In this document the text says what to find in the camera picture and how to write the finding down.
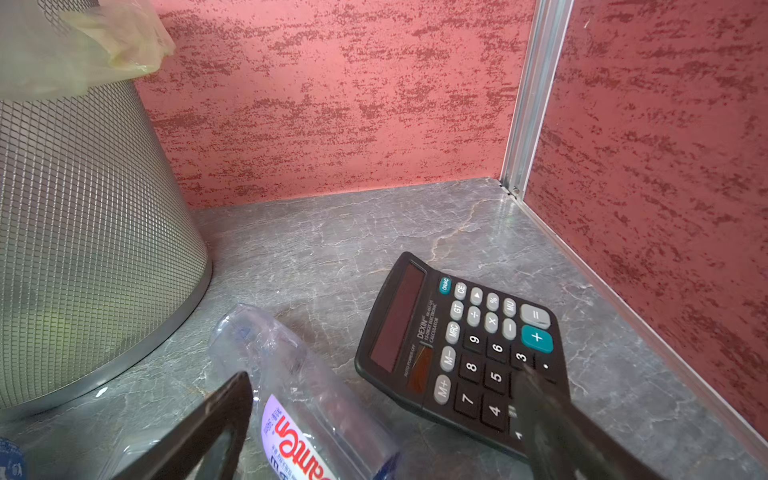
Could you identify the black desk calculator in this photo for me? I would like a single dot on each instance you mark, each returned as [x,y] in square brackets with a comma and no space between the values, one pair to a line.
[449,350]

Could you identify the clear bottle red white label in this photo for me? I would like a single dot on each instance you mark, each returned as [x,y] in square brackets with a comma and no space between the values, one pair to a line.
[308,422]

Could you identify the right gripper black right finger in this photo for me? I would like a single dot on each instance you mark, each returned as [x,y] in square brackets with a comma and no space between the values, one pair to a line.
[561,442]

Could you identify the clear plastic bin liner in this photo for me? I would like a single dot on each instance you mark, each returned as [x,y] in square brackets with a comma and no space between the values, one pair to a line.
[114,42]

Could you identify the silver mesh waste bin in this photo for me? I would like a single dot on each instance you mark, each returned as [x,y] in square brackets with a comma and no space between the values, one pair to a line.
[100,259]

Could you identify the aluminium right corner post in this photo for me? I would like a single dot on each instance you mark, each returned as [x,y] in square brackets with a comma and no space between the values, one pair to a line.
[547,35]

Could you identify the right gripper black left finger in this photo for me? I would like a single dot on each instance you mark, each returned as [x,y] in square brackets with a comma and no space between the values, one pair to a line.
[207,443]

